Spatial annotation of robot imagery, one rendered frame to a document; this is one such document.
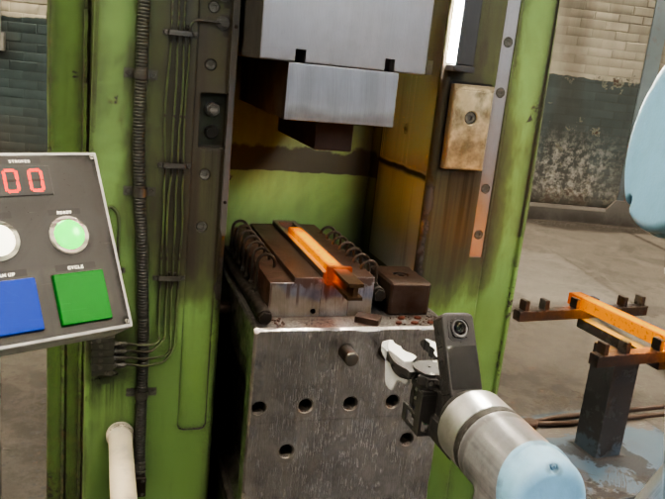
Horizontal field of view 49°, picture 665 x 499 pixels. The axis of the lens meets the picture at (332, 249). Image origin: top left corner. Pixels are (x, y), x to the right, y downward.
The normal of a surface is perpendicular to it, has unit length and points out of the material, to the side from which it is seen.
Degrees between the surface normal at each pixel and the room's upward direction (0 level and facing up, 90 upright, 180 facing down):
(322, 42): 90
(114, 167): 90
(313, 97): 90
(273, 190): 90
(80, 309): 60
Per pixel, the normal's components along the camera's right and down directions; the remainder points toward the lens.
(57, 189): 0.63, -0.26
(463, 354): 0.34, -0.29
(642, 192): -0.97, -0.22
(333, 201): 0.29, 0.26
